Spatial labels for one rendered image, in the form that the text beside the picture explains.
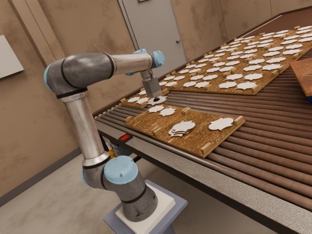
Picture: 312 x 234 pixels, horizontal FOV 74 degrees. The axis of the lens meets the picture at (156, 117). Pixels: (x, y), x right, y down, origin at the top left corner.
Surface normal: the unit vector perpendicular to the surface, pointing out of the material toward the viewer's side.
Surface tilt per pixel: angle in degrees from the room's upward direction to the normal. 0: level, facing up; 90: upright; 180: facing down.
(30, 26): 90
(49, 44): 90
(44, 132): 90
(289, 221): 0
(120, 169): 7
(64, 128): 90
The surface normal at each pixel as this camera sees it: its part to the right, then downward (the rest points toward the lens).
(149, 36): 0.64, 0.11
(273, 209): -0.32, -0.87
